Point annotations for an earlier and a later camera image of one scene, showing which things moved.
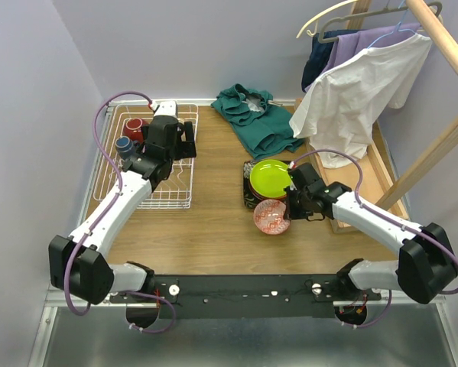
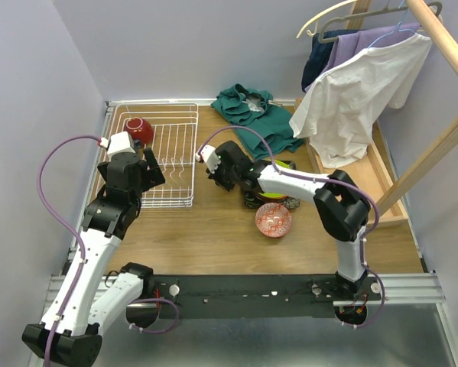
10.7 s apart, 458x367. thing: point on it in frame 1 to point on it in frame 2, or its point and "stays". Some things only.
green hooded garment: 264,129 stays
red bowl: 134,129 stays
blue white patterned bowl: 269,217 stays
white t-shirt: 343,107 stays
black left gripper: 186,140 to 152,168
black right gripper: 291,212 to 215,177
